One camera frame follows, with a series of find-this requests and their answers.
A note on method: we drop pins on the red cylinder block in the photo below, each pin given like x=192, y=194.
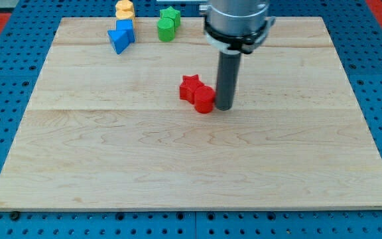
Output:
x=204, y=99

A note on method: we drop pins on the green star block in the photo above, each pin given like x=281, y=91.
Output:
x=171, y=13

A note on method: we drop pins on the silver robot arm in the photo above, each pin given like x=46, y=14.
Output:
x=234, y=27

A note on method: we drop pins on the red star block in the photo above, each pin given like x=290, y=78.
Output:
x=188, y=87

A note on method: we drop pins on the yellow rear block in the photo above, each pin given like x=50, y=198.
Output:
x=124, y=5

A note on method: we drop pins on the wooden board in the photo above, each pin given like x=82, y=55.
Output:
x=108, y=132

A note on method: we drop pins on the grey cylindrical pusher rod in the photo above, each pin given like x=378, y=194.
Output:
x=228, y=69

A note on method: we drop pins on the blue triangle block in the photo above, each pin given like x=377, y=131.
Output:
x=119, y=40

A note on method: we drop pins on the yellow front block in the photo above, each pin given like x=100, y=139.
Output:
x=125, y=15

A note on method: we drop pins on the yellow block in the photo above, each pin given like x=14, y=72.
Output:
x=125, y=15
x=124, y=5

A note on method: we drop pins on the green cylinder block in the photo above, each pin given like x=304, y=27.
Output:
x=166, y=29

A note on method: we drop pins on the blue cube block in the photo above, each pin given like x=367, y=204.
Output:
x=127, y=26

